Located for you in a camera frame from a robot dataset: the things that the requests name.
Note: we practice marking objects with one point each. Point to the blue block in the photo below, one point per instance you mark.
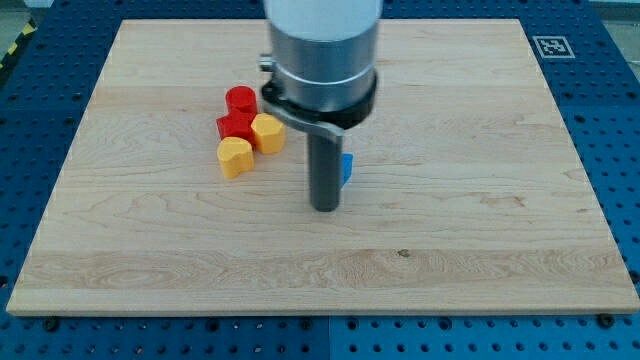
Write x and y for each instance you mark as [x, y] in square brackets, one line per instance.
[347, 164]

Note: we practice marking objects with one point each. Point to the yellow heart block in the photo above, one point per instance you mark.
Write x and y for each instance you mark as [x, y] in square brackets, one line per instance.
[235, 156]

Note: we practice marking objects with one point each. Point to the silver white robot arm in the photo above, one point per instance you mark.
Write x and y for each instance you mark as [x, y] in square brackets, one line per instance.
[324, 39]

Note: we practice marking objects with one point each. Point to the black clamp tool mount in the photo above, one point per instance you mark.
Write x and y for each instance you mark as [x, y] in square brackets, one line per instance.
[319, 108]

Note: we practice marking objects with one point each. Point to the yellow hexagon block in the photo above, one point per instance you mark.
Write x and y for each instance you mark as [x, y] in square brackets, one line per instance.
[269, 133]

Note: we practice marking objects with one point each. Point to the red cylinder block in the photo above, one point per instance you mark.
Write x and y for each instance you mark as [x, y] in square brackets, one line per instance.
[241, 99]

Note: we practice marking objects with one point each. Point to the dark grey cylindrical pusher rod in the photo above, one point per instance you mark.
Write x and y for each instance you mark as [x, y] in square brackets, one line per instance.
[325, 172]

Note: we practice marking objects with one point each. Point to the red star block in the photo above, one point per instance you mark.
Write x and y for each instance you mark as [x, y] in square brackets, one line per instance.
[237, 124]

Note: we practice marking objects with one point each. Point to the white fiducial marker tag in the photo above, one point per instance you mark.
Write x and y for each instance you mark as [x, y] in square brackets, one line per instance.
[553, 47]

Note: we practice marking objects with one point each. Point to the light wooden board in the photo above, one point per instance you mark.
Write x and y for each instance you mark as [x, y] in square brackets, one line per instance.
[467, 195]

